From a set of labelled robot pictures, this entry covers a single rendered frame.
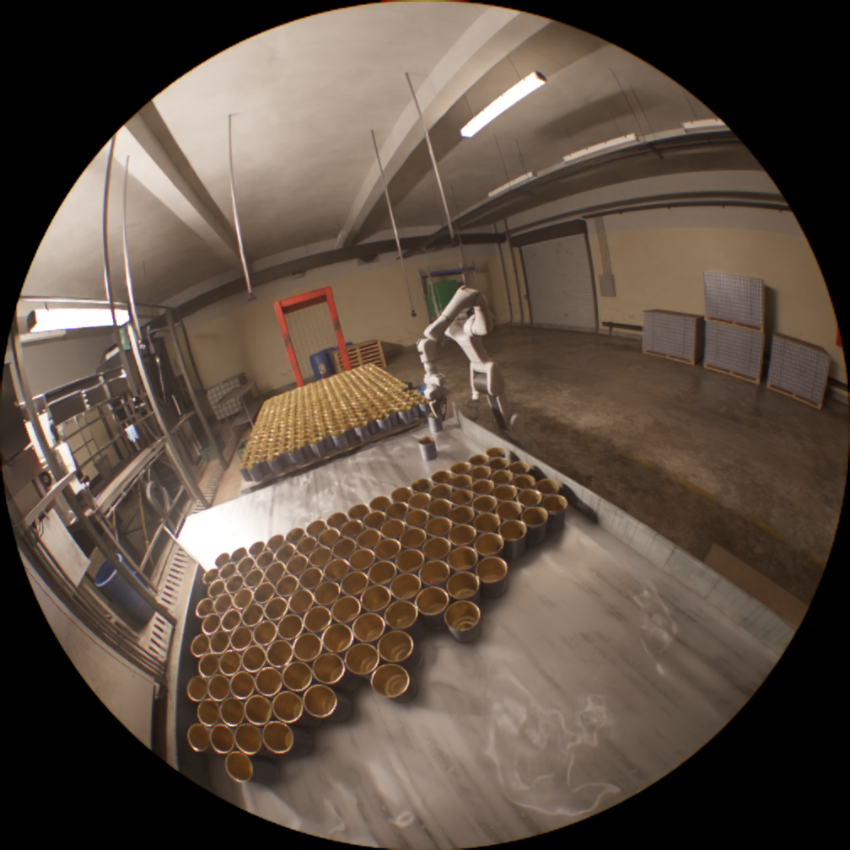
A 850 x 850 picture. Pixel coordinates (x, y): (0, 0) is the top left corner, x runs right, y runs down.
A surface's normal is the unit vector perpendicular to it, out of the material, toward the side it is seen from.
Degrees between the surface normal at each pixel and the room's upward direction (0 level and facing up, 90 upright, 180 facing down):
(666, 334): 88
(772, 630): 90
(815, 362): 89
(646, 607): 0
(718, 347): 88
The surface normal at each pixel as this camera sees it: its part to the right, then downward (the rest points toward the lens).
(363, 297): 0.40, 0.31
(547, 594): -0.20, -0.89
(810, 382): -0.91, 0.34
